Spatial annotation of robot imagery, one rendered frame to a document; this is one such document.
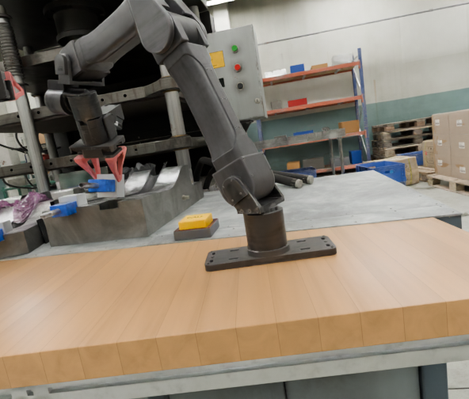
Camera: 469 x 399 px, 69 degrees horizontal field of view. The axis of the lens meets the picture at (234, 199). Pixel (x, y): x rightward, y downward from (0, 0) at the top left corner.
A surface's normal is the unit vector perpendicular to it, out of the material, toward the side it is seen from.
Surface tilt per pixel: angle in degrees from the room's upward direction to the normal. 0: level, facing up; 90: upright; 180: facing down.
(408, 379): 90
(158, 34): 90
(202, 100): 89
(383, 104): 90
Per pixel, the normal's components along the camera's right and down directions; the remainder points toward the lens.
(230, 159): -0.50, 0.20
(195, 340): -0.04, 0.17
